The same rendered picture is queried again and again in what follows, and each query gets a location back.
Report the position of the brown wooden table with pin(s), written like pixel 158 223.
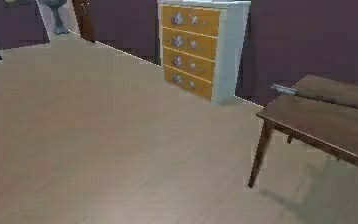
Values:
pixel 320 120

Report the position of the white chest with yellow drawers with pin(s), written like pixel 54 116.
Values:
pixel 190 43

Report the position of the dark brown room door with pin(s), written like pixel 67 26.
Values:
pixel 84 18

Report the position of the grey pedestal sink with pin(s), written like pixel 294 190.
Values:
pixel 57 16

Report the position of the small grey stick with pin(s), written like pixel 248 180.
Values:
pixel 283 89

